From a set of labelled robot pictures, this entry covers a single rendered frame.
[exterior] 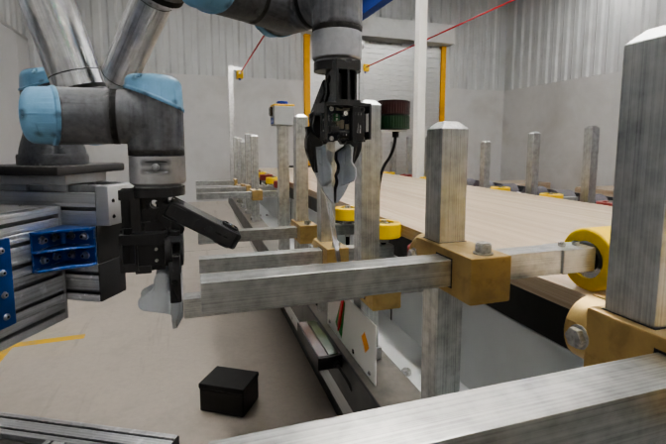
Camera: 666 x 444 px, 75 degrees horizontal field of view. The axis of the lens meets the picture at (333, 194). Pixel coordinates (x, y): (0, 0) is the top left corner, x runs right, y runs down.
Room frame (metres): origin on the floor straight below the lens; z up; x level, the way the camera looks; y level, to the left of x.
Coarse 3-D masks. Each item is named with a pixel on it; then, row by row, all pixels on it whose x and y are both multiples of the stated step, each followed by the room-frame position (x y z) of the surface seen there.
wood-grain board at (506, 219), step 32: (352, 192) 1.68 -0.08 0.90; (384, 192) 1.68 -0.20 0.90; (416, 192) 1.68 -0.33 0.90; (480, 192) 1.68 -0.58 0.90; (512, 192) 1.68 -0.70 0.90; (416, 224) 1.00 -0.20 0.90; (480, 224) 1.00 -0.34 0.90; (512, 224) 1.00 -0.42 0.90; (544, 224) 1.00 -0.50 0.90; (576, 224) 1.00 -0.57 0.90; (608, 224) 1.00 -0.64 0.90; (544, 288) 0.58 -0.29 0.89; (576, 288) 0.54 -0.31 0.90
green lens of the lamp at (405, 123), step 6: (384, 120) 0.75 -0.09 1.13; (390, 120) 0.74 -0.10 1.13; (396, 120) 0.74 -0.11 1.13; (402, 120) 0.74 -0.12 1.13; (408, 120) 0.76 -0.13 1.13; (384, 126) 0.75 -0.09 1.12; (390, 126) 0.74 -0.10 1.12; (396, 126) 0.74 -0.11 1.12; (402, 126) 0.74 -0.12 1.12; (408, 126) 0.76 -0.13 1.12
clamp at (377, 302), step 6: (378, 294) 0.67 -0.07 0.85; (384, 294) 0.67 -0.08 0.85; (390, 294) 0.67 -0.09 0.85; (396, 294) 0.68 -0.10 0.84; (366, 300) 0.69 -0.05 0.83; (372, 300) 0.67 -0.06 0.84; (378, 300) 0.67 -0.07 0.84; (384, 300) 0.67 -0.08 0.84; (390, 300) 0.67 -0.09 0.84; (396, 300) 0.68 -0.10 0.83; (372, 306) 0.67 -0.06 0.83; (378, 306) 0.67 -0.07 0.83; (384, 306) 0.67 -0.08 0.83; (390, 306) 0.67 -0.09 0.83; (396, 306) 0.68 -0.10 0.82
